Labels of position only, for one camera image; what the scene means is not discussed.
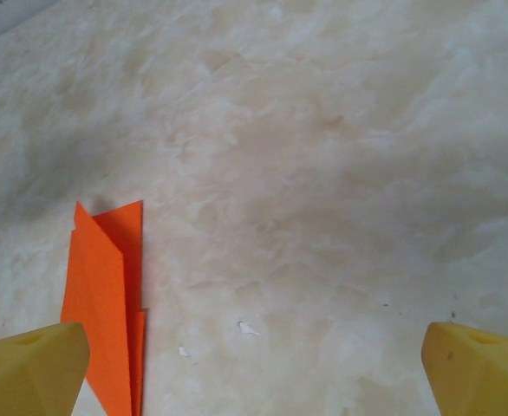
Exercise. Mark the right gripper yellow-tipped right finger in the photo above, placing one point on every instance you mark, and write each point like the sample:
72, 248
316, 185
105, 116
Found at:
483, 377

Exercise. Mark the orange paper sheet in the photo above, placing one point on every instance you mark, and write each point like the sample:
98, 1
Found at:
102, 303

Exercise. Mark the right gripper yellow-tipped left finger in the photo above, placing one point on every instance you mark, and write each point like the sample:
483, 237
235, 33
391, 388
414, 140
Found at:
24, 372

